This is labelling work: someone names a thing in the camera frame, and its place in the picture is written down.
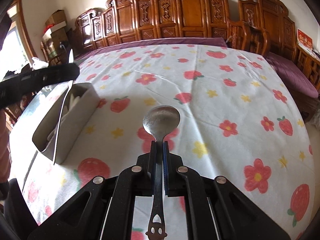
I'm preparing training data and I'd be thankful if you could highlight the carved wooden armchair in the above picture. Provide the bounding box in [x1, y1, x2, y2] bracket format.
[238, 0, 319, 90]

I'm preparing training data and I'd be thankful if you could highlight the stainless steel spoon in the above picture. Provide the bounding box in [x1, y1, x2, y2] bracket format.
[143, 105, 180, 239]

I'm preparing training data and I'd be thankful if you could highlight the cardboard boxes stack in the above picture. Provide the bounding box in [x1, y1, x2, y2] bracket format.
[42, 10, 68, 43]

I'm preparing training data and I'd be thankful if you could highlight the purple armchair cushion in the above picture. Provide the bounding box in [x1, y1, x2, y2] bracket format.
[265, 52, 318, 98]

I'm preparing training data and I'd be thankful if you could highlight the purple seat cushion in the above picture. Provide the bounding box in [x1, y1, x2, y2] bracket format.
[75, 37, 228, 61]

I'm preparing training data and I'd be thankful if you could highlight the red framed picture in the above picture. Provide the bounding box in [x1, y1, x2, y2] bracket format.
[297, 28, 313, 51]

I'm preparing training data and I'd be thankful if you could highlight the large white ceramic spoon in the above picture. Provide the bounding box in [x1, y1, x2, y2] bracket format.
[61, 94, 80, 120]

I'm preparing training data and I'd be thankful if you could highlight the strawberry flower tablecloth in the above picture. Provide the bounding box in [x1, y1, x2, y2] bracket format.
[23, 44, 315, 239]

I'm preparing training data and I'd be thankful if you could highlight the carved wooden sofa bench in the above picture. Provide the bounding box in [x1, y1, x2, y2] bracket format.
[69, 0, 231, 54]

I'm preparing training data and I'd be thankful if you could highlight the metal rectangular tray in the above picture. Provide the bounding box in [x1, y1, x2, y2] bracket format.
[32, 82, 100, 164]

